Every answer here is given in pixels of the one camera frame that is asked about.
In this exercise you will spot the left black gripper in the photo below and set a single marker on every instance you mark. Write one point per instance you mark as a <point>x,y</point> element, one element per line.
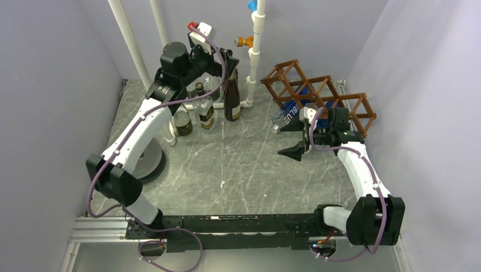
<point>216,68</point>

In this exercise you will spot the blue valve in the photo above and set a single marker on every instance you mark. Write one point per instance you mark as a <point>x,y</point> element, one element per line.
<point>253,5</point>

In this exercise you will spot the orange valve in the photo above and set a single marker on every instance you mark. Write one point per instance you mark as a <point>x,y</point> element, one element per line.
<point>244,41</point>

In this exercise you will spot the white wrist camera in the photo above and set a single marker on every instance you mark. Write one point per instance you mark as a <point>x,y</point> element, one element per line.
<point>307,114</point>
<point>200,33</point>

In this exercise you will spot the dark bottle gold cap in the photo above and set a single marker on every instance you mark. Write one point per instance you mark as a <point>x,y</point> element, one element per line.
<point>232,101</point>

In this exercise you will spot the clear bottle red green label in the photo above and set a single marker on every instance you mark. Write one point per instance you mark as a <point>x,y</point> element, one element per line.
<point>191,94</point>

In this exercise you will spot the slanted white pvc pipe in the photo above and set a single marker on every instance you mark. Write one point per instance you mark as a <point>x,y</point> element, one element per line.
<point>130,40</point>

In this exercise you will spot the clear bottle dark label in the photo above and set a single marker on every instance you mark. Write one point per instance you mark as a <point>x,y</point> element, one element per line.
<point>210,83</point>

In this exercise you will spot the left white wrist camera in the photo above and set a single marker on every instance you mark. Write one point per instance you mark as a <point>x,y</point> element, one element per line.
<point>200,33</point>

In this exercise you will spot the white pvc pipe frame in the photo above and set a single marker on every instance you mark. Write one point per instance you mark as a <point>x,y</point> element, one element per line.
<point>253,56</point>

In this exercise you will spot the brown wooden wine rack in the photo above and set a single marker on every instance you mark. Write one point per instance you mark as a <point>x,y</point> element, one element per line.
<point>288,82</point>

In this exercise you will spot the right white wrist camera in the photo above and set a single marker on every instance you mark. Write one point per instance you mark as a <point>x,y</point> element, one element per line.
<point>307,114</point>

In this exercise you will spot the small dark capped bottle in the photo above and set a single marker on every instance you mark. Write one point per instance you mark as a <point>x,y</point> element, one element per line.
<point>205,113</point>

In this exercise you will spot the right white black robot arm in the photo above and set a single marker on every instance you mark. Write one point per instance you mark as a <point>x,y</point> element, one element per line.
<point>377,216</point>

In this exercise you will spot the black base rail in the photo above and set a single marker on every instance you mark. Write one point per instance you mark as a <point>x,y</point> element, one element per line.
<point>222,232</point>

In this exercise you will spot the aluminium frame rail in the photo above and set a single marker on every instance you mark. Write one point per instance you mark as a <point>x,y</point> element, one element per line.
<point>95,230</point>

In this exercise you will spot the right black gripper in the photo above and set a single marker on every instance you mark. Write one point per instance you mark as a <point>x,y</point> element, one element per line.
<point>294,152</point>

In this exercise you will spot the blue labelled clear bottle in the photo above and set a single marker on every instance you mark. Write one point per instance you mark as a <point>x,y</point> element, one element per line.
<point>284,115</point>

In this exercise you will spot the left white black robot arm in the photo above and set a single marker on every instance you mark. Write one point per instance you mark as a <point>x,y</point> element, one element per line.
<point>111,173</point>

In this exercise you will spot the standing clear empty bottle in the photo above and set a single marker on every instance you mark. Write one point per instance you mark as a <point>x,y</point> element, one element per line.
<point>182,122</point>

